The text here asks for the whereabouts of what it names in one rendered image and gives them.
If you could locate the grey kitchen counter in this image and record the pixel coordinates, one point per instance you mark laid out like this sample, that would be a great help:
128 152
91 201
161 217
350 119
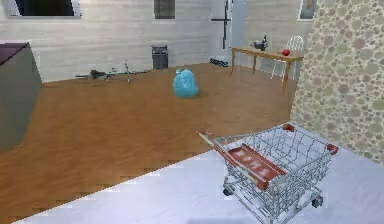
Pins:
16 93

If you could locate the blue plastic garbage bag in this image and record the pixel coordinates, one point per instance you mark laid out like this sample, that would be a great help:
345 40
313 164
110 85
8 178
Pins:
185 85

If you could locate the dark grey trash bin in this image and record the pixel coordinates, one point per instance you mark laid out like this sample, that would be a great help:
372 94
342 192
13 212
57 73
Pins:
160 57

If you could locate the wooden dining table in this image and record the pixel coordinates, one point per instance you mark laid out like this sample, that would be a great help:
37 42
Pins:
266 53

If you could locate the white fridge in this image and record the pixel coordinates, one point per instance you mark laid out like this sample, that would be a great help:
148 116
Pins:
233 26

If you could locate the grey kettle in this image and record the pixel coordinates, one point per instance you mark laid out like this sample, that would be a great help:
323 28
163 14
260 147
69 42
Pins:
260 44

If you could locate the small dark window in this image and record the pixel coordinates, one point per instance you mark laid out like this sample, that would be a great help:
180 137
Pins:
164 8

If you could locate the red tomato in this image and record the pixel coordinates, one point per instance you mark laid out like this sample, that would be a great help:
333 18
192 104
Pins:
286 52

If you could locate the white slatted chair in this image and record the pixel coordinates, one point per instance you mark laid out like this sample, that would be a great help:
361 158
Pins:
295 43

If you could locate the framed wall picture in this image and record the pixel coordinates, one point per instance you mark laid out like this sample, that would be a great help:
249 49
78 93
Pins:
307 9

